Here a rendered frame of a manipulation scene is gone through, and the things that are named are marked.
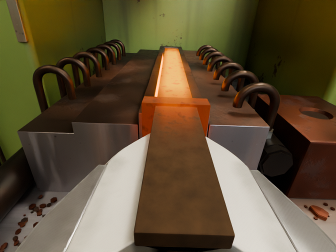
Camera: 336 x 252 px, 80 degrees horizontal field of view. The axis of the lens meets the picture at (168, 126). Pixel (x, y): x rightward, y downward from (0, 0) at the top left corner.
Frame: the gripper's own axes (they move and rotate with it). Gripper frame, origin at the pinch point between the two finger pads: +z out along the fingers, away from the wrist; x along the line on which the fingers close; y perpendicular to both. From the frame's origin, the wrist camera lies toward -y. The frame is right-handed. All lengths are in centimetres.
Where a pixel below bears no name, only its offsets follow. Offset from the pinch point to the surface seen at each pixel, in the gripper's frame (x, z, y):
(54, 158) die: -10.0, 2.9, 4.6
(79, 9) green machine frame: -18.5, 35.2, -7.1
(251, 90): 6.2, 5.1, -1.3
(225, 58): 7.4, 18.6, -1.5
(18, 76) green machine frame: -21.3, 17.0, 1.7
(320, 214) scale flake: 13.0, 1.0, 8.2
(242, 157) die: 6.0, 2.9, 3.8
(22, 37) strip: -19.0, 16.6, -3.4
